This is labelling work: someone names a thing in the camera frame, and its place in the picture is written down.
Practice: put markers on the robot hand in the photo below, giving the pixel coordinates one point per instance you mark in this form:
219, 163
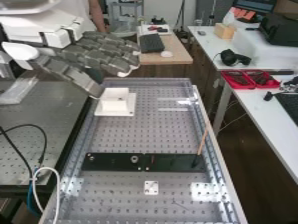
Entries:
100, 55

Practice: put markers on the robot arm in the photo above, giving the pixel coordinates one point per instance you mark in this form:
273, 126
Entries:
22, 26

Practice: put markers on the large steel hex nut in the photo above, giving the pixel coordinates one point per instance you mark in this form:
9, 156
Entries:
91, 158

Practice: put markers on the small steel nut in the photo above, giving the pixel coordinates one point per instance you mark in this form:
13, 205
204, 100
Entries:
142, 167

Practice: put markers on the person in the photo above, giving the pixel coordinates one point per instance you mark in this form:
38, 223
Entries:
99, 16

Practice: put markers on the black keyboard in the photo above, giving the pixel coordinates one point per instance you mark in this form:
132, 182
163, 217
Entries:
289, 106
152, 43

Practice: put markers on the small white box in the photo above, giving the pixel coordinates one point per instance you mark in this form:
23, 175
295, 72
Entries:
115, 101

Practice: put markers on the white mouse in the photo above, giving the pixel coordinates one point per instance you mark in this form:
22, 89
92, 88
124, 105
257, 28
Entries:
167, 54

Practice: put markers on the wooden desk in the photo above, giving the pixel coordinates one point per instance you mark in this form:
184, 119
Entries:
175, 50

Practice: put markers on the clear box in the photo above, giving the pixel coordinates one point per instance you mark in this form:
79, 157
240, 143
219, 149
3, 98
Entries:
147, 133

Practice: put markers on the small cardboard box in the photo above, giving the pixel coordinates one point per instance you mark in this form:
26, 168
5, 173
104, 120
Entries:
224, 31

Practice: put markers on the black headphones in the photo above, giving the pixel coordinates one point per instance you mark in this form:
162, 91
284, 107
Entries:
233, 57

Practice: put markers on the red tray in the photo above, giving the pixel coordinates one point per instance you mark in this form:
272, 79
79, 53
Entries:
239, 80
265, 78

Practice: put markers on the black plate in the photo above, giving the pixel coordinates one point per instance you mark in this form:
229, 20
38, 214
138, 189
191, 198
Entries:
111, 163

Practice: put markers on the thin stick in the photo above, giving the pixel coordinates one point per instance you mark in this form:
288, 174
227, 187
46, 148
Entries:
203, 143

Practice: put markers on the white desk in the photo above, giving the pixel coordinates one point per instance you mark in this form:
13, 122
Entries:
271, 56
261, 113

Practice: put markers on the small flat white block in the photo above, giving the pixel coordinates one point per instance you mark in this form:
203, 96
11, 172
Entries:
151, 187

